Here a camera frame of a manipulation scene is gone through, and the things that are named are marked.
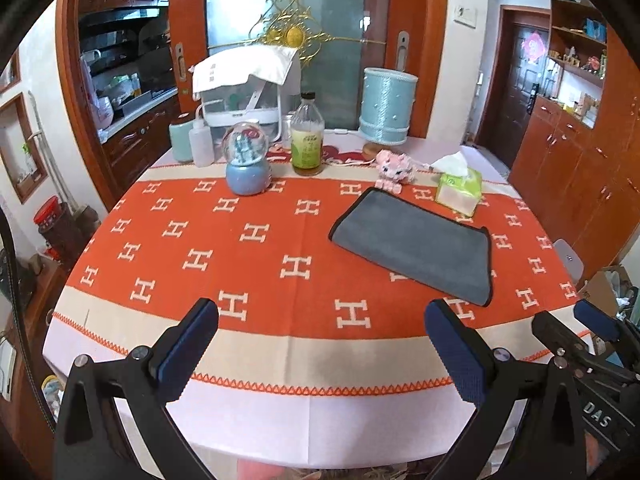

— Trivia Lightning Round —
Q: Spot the dark wooden door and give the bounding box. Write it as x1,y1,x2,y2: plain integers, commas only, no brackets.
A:
476,6,550,166

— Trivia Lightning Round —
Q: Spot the bottle with green label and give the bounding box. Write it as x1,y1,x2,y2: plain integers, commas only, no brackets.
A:
290,91,324,176

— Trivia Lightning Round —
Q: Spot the white squeeze bottle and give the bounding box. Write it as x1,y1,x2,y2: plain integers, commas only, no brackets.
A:
189,105,216,167

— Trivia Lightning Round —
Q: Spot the purple and grey towel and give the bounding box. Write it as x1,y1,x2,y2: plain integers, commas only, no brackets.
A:
329,188,492,308

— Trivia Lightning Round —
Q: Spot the red bucket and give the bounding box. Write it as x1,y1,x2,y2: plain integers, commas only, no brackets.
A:
34,196,63,229

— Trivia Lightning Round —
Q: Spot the pale green cup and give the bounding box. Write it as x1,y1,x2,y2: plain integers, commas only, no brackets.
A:
168,113,194,164

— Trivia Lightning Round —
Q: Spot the green tissue box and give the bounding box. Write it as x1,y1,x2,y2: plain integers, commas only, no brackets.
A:
431,151,483,218

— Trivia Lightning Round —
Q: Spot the wooden cabinet with shelves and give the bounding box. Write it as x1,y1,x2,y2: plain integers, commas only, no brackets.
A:
509,0,639,278

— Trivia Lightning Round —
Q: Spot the gold ornament decoration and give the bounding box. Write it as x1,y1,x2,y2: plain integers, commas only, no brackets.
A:
246,0,386,68

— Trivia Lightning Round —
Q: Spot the blue snow globe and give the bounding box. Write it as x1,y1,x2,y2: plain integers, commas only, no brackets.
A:
222,122,271,196

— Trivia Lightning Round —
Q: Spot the black cable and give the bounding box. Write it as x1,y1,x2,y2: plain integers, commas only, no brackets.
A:
0,206,57,436

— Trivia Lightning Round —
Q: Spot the light blue lamp shade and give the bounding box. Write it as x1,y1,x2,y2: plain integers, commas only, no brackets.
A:
357,67,419,159

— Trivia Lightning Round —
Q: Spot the white sterilizer appliance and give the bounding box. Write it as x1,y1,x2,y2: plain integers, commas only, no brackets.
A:
191,44,302,143

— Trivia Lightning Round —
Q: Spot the pink block pig toy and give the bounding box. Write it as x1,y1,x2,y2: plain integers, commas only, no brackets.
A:
373,150,414,195

